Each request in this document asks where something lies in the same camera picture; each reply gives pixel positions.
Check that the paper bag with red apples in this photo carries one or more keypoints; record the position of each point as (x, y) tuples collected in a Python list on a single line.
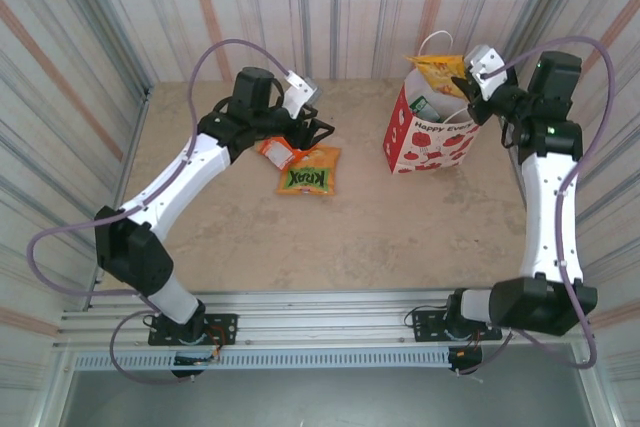
[(430, 149)]

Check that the yellow snack bag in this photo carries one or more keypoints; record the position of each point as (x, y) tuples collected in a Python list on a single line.
[(435, 72)]

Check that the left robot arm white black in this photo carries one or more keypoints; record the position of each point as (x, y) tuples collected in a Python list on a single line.
[(175, 182)]

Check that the orange green Krax snack bag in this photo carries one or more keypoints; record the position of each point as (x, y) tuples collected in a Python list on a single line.
[(310, 177)]

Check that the orange snack packet white label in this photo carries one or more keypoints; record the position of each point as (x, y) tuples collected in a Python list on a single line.
[(277, 153)]

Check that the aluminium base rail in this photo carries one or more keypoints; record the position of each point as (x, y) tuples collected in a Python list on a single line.
[(325, 314)]

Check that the green Savoria snack bag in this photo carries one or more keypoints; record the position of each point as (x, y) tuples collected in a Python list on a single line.
[(424, 109)]

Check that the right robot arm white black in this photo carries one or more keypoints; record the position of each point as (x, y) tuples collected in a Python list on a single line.
[(550, 217)]

